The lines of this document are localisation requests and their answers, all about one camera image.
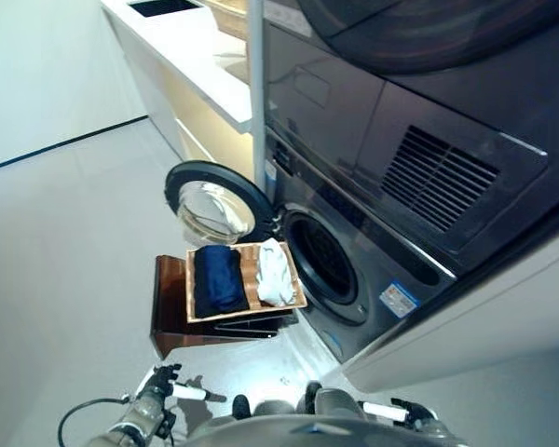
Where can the dark grey dryer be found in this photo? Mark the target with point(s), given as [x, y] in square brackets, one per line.
[391, 107]

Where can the colourful rectangular instruction sticker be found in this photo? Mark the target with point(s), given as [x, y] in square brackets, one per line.
[400, 298]

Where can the white vertical cabinet panel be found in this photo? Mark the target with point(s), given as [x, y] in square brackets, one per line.
[257, 93]

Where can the white cabinet side panel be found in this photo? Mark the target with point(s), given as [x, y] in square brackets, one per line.
[470, 326]

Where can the white garment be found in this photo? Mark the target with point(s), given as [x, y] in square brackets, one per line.
[274, 274]

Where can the left silver robot leg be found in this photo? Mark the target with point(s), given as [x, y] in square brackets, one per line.
[242, 406]

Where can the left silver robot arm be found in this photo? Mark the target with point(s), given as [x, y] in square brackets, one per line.
[130, 423]

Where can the rectangular wicker basket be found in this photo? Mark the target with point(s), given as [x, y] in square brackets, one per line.
[251, 274]

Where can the grey robot torso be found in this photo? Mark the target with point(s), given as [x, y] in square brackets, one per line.
[317, 433]

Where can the black recessed sink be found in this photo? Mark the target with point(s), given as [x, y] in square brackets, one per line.
[165, 7]

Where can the blue energy label sticker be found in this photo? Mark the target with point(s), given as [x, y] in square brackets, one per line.
[271, 177]

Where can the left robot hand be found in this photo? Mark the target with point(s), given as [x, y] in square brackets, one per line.
[160, 384]

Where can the white counter cabinet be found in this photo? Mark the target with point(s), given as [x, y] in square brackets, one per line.
[186, 70]

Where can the brown wooden stool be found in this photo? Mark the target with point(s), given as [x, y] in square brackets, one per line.
[167, 302]

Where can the blue garment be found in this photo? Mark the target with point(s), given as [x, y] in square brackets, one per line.
[219, 279]

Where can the grey front-load washing machine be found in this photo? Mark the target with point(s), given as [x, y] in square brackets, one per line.
[377, 279]

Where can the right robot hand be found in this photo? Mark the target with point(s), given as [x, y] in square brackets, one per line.
[414, 414]

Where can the round glass washing machine door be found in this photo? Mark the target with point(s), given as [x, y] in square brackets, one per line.
[214, 205]

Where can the tan woven tray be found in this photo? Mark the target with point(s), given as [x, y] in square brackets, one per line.
[228, 16]

